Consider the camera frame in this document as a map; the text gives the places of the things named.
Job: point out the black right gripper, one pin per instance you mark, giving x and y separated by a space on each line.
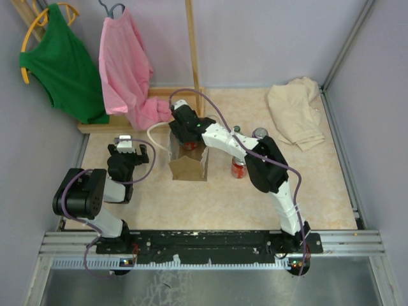
176 130

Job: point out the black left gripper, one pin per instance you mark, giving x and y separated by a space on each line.
139 158

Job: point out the red Coke can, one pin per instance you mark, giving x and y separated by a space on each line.
238 168
190 145

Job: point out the canvas bag with rope handles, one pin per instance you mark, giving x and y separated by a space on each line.
185 165

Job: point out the purple Fanta soda can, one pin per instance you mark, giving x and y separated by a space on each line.
259 133

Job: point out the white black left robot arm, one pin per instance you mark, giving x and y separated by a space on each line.
82 194

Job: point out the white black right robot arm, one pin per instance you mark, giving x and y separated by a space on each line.
266 166

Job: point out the wooden clothes rack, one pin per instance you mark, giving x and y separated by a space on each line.
121 124

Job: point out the pink t-shirt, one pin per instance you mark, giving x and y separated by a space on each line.
125 72

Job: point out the beige folded cloth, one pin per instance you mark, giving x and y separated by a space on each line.
294 118

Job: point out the green tank top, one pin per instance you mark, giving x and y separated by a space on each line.
63 66

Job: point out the grey clothes hanger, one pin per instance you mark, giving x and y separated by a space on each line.
110 11

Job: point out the yellow clothes hanger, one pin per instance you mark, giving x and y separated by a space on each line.
42 20

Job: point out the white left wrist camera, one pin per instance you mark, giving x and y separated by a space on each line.
124 144

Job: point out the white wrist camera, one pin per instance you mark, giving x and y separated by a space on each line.
178 104
124 144

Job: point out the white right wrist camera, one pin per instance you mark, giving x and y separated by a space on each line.
178 104

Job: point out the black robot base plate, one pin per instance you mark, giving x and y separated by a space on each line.
215 247

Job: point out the aluminium frame rail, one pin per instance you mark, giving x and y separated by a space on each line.
77 250

